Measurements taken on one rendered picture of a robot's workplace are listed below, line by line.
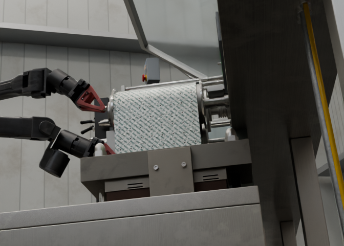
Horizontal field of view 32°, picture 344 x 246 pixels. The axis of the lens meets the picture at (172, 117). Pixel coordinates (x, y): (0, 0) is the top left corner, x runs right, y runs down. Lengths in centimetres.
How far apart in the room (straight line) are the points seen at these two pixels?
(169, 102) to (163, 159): 32
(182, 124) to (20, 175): 427
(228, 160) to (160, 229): 23
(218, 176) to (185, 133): 28
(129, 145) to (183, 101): 19
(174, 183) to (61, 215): 26
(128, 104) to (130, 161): 31
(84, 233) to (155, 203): 16
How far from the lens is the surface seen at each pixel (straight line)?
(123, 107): 170
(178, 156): 139
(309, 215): 170
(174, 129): 165
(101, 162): 144
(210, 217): 130
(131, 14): 262
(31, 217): 139
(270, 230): 293
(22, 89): 190
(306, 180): 173
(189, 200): 131
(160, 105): 168
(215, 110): 198
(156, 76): 238
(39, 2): 671
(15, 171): 585
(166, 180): 137
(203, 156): 140
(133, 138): 166
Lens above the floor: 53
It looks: 23 degrees up
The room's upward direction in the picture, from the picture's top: 4 degrees counter-clockwise
